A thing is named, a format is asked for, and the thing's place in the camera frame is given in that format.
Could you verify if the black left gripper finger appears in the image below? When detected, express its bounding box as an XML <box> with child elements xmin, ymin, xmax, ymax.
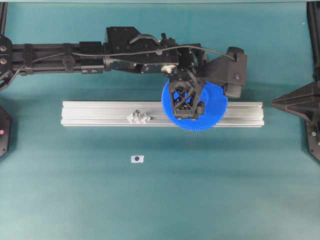
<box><xmin>168</xmin><ymin>81</ymin><xmax>196</xmax><ymax>119</ymax></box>
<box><xmin>193</xmin><ymin>79</ymin><xmax>205</xmax><ymax>120</ymax></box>

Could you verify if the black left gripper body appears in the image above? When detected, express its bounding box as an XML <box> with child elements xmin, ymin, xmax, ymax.
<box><xmin>160</xmin><ymin>43</ymin><xmax>209</xmax><ymax>81</ymax></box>

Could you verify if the large blue plastic gear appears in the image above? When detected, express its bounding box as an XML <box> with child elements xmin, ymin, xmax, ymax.
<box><xmin>161</xmin><ymin>81</ymin><xmax>229</xmax><ymax>132</ymax></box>

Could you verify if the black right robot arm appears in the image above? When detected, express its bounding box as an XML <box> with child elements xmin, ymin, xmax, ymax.
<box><xmin>271</xmin><ymin>81</ymin><xmax>320</xmax><ymax>161</ymax></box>

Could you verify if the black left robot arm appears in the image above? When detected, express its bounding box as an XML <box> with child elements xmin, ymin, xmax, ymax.
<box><xmin>0</xmin><ymin>26</ymin><xmax>205</xmax><ymax>120</ymax></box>

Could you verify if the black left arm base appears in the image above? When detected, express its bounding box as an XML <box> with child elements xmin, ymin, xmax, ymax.
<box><xmin>0</xmin><ymin>107</ymin><xmax>12</xmax><ymax>158</ymax></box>

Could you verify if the small white sticker marker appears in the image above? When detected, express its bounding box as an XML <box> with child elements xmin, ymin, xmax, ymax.
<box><xmin>130</xmin><ymin>155</ymin><xmax>144</xmax><ymax>164</ymax></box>

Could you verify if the black camera cable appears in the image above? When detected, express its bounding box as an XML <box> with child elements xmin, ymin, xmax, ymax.
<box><xmin>11</xmin><ymin>42</ymin><xmax>237</xmax><ymax>76</ymax></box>

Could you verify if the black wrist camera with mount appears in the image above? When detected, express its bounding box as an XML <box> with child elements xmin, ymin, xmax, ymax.
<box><xmin>203</xmin><ymin>47</ymin><xmax>248</xmax><ymax>99</ymax></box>

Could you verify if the white bracket at upper shaft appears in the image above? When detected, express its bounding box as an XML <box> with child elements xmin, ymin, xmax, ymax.
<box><xmin>126</xmin><ymin>112</ymin><xmax>151</xmax><ymax>125</ymax></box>

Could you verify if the aluminium extrusion rail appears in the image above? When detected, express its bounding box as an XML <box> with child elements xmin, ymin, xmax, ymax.
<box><xmin>61</xmin><ymin>101</ymin><xmax>265</xmax><ymax>128</ymax></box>

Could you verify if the black frame post right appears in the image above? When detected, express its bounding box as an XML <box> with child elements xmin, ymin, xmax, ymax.
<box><xmin>306</xmin><ymin>1</ymin><xmax>320</xmax><ymax>82</ymax></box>

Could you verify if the black frame post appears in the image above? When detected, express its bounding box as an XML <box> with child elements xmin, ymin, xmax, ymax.
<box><xmin>306</xmin><ymin>1</ymin><xmax>320</xmax><ymax>82</ymax></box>
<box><xmin>0</xmin><ymin>2</ymin><xmax>8</xmax><ymax>35</ymax></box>

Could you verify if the black frame post left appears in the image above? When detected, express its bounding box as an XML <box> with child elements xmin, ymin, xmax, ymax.
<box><xmin>0</xmin><ymin>2</ymin><xmax>8</xmax><ymax>35</ymax></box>

